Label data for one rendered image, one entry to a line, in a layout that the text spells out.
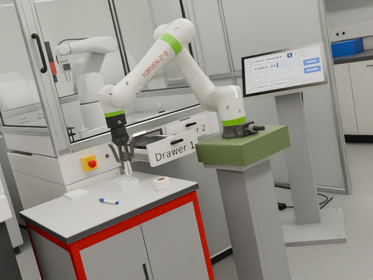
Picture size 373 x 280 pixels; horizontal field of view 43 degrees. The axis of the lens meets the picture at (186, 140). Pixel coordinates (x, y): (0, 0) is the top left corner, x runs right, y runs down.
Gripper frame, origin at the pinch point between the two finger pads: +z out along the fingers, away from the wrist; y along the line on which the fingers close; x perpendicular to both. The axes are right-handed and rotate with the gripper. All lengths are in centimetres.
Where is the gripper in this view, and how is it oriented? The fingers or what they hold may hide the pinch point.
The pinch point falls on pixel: (127, 168)
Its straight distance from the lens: 226.6
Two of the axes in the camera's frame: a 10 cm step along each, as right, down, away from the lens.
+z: 2.0, 9.6, 1.9
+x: -4.1, -0.9, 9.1
